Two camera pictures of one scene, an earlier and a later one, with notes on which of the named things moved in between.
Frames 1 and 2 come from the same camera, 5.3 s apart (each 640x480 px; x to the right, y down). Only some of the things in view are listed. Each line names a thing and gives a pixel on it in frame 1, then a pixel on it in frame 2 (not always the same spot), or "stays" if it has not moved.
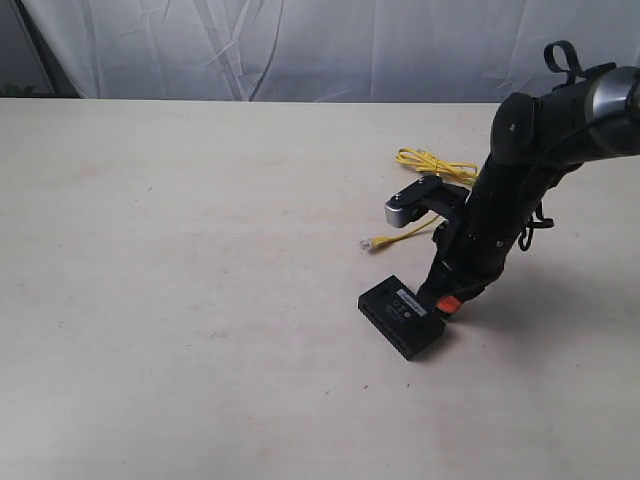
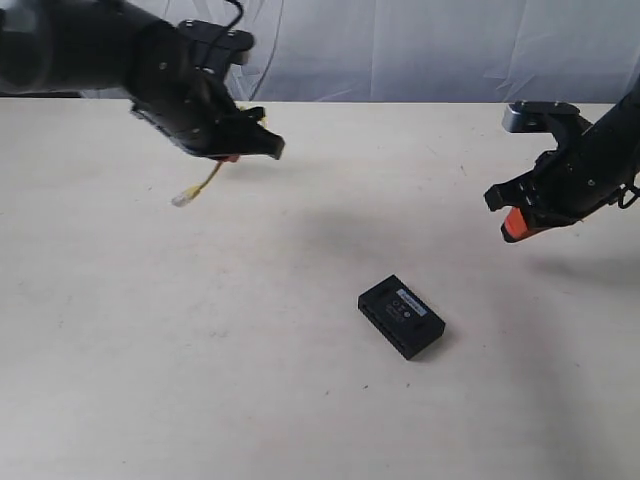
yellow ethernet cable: [422, 161] to [185, 195]
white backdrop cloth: [330, 51] stays
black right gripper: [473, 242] to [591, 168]
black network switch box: [400, 318] stays
